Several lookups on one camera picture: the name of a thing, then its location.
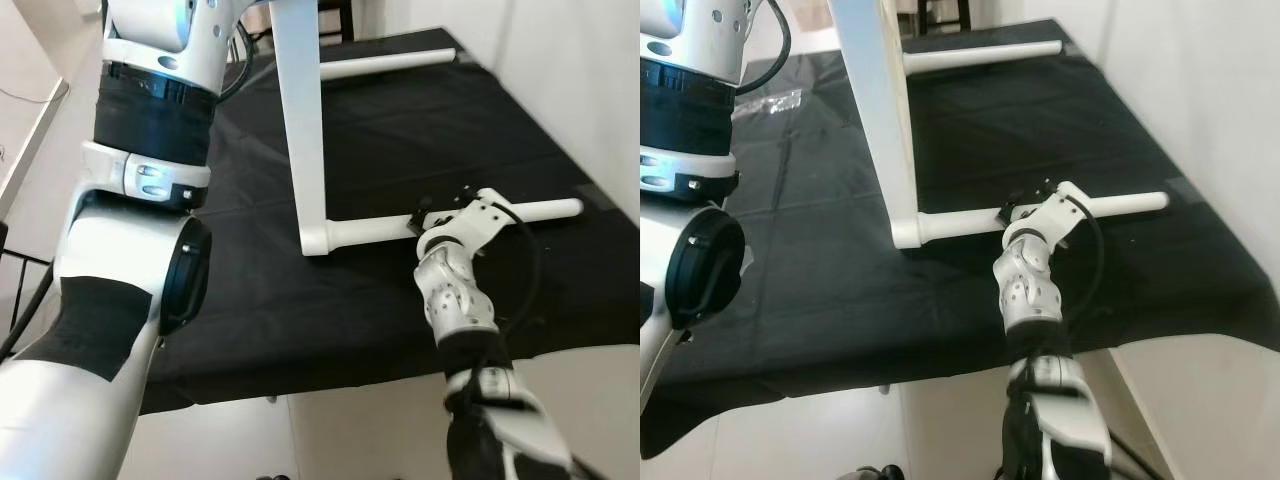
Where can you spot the white plastic table leg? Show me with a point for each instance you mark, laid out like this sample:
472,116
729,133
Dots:
370,232
390,65
980,57
960,228

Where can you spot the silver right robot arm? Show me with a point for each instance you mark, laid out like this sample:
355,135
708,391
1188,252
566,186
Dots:
455,290
1030,290

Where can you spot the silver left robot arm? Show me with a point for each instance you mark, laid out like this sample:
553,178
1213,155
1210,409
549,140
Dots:
100,250
670,120

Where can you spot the black tablecloth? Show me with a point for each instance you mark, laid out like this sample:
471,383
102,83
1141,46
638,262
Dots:
400,140
1000,130

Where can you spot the grey tape piece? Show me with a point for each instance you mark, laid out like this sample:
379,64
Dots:
1072,50
467,56
595,192
1185,192

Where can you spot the black stool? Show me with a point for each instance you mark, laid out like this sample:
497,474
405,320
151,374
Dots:
940,15
338,18

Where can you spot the small clear tape patch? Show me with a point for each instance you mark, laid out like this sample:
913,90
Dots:
770,103

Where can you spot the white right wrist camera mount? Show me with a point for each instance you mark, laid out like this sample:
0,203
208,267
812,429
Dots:
490,215
1065,205

